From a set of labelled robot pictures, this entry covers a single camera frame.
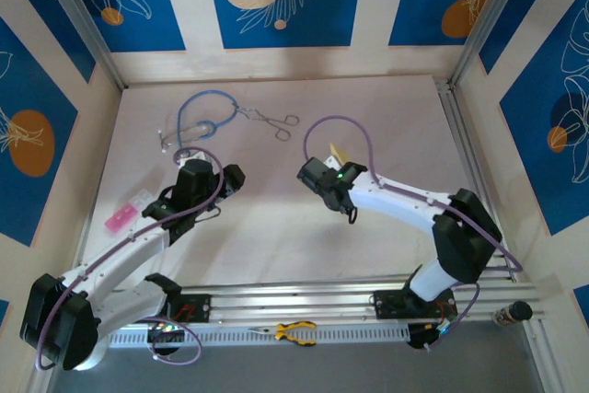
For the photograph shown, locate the metal forceps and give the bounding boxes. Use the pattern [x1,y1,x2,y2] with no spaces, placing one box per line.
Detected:
[234,105,300,141]

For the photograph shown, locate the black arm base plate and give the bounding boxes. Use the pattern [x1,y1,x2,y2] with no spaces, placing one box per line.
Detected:
[165,292,213,324]
[373,289,457,320]

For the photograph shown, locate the aluminium frame leg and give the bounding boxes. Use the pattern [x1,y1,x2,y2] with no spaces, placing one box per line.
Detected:
[522,318,570,393]

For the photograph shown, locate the clear plastic piece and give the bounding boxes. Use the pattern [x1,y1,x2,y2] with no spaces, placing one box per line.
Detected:
[128,189,154,208]

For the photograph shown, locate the blue stethoscope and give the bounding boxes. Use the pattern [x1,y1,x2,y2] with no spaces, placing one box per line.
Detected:
[156,89,240,164]

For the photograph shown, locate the purple cable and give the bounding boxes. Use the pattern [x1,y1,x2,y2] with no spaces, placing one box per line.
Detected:
[303,115,525,353]
[35,147,226,372]

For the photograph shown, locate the yellow cloth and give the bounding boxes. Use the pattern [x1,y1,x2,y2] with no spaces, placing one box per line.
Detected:
[328,141,352,168]

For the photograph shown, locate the white slotted cable duct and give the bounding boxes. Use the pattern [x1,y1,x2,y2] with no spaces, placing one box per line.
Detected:
[110,324,410,348]

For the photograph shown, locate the yellow black pliers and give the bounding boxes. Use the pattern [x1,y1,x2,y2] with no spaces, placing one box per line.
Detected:
[248,320,318,347]

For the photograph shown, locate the pink plastic box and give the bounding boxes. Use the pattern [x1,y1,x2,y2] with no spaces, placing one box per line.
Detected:
[104,202,139,234]

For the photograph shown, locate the wide aluminium rail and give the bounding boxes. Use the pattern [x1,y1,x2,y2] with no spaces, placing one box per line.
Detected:
[39,272,551,333]

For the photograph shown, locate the black capped bottle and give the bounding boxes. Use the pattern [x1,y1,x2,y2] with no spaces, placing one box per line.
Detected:
[491,300,534,328]

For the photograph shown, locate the aluminium frame post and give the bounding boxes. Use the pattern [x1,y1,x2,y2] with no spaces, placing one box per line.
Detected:
[446,0,531,89]
[32,0,128,91]

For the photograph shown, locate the aluminium side rail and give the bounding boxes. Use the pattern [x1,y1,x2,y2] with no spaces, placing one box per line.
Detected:
[435,78,515,282]

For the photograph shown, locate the black electronics box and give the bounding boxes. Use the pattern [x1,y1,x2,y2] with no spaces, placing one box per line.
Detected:
[146,321,185,355]
[407,318,456,352]

